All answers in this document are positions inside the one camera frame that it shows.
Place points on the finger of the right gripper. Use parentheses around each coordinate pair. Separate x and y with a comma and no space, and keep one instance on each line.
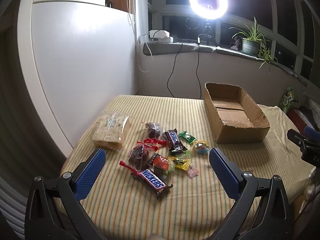
(303,142)
(311,133)

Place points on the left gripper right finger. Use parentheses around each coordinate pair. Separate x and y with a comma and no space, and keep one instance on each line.
(272,218)

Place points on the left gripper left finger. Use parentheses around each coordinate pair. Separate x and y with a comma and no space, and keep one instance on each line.
(53,208)

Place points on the pink candy sachet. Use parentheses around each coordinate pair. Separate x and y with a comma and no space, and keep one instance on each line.
(192,171)

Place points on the egg-shaped colourful snack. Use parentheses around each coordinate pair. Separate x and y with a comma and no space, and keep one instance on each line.
(201,146)

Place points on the yellow candy packet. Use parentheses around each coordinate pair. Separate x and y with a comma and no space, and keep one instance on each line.
(179,162)

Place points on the bagged sliced bread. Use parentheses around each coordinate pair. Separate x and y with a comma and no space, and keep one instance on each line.
(110,130)

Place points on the clear-wrapped green candy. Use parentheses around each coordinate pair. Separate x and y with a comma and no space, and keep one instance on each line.
(171,168)

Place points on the dark dates bag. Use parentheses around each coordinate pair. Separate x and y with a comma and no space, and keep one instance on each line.
(154,133)
(138,158)

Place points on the large Snickers bar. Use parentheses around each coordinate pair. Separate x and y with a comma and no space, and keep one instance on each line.
(153,183)

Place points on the green candy packet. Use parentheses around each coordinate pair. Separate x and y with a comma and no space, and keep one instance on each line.
(187,137)

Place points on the small Snickers bar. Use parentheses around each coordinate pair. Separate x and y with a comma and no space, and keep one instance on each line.
(173,141)

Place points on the black patterned snack packet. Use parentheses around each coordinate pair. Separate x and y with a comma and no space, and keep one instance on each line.
(160,166)

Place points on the green snack bag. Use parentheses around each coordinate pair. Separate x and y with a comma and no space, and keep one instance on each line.
(287,99)

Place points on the brown cardboard box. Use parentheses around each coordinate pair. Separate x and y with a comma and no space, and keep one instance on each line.
(234,116)

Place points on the potted spider plant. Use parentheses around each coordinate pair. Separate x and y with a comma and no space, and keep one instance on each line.
(254,43)

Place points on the small figurine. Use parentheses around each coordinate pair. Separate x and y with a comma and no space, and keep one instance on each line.
(236,44)

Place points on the light tripod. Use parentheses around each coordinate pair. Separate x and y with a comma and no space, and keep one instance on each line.
(209,35)

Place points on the ring light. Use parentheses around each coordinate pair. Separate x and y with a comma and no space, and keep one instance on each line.
(209,9)

